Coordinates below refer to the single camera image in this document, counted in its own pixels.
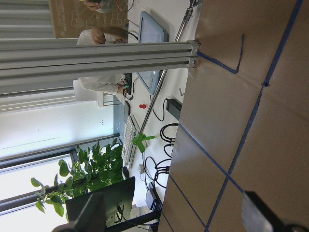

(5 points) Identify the person in white hoodie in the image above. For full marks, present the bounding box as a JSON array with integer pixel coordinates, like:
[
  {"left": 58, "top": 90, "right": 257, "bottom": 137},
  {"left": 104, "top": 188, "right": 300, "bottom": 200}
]
[{"left": 73, "top": 74, "right": 125, "bottom": 105}]

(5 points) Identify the black monitor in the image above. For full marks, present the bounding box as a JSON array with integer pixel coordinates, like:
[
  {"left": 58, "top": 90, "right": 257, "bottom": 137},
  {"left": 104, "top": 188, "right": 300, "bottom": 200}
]
[{"left": 66, "top": 177, "right": 135, "bottom": 227}]

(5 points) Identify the black power adapter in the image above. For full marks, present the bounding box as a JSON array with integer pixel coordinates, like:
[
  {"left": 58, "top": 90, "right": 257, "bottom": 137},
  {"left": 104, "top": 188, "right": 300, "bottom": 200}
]
[{"left": 166, "top": 99, "right": 182, "bottom": 120}]

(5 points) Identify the person with glasses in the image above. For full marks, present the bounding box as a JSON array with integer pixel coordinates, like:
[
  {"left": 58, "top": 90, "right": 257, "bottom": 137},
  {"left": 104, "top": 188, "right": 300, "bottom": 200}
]
[{"left": 76, "top": 27, "right": 128, "bottom": 45}]

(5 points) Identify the white keyboard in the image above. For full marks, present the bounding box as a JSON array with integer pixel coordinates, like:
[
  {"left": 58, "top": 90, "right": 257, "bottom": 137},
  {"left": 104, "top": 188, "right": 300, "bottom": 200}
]
[{"left": 122, "top": 115, "right": 140, "bottom": 169}]

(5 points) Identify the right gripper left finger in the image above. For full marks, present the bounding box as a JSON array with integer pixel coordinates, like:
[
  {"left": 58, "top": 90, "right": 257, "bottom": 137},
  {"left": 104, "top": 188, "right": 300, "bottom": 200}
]
[{"left": 53, "top": 192, "right": 106, "bottom": 232}]

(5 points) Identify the green potted plant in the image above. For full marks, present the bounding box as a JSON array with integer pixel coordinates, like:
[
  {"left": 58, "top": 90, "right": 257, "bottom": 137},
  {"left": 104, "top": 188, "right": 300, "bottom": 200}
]
[{"left": 30, "top": 139, "right": 124, "bottom": 217}]

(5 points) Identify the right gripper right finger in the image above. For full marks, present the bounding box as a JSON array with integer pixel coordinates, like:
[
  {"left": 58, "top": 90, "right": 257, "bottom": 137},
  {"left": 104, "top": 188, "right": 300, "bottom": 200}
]
[{"left": 241, "top": 191, "right": 309, "bottom": 232}]

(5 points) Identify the blue teach pendant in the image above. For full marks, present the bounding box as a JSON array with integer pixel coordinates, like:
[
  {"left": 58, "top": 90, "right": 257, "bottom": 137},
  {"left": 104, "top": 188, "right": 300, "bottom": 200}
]
[{"left": 137, "top": 11, "right": 168, "bottom": 95}]

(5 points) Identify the aluminium frame post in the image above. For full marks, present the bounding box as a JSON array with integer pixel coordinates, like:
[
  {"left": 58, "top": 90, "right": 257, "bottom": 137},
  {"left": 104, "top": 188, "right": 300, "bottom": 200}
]
[{"left": 0, "top": 41, "right": 200, "bottom": 97}]

